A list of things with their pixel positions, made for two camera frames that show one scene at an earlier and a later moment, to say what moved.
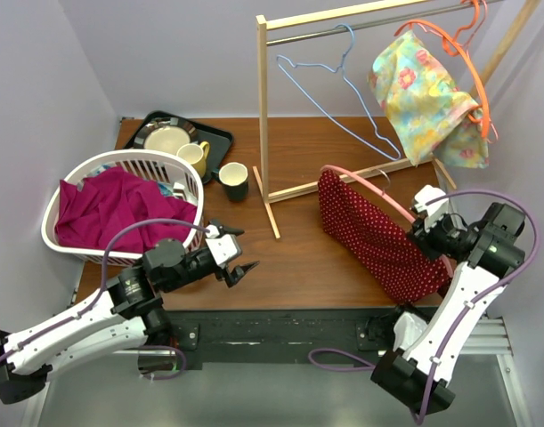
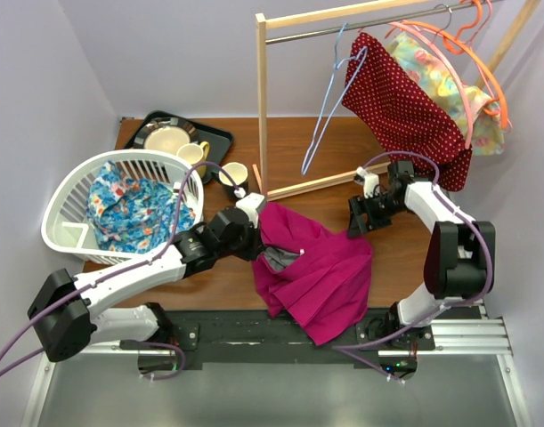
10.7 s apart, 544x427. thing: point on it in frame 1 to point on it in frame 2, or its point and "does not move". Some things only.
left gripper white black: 238,271 to 255,246
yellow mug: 195,154 does not move
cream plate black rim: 167,133 does not move
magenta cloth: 89,206 to 320,281
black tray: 218,139 does not move
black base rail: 289,334 does not move
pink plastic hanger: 385,197 to 435,42
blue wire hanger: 343,70 to 311,156
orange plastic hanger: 475,112 to 463,47
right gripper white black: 425,229 to 357,226
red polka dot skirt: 376,239 to 400,115
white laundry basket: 173,171 does not move
